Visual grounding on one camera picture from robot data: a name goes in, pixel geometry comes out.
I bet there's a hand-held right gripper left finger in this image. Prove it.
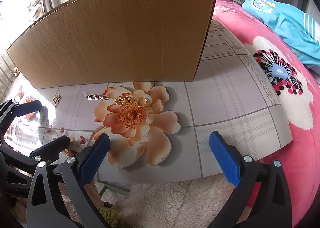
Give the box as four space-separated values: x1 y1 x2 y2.
26 133 110 228

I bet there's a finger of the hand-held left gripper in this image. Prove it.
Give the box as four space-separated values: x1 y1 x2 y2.
30 136 70 166
0 100 42 143

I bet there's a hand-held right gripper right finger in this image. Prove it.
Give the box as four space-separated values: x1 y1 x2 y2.
209 131 292 228

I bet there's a gold pendant with chain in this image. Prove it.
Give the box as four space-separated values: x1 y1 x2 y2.
86 93 109 102

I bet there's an ornate gold ring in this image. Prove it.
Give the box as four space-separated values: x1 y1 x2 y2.
114 95 133 106

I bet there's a brown cardboard box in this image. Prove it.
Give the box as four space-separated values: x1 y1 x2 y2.
6 0 218 90

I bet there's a green fluffy robe trim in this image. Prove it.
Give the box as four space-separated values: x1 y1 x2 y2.
97 207 125 228

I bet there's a floral table cover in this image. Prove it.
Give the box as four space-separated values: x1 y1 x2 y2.
0 15 293 183

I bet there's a white fluffy robe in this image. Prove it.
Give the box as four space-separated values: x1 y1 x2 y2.
62 173 235 228

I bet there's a pink floral blanket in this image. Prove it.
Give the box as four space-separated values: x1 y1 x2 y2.
214 0 320 226

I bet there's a blue striped jacket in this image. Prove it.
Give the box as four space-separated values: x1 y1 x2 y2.
242 0 320 66

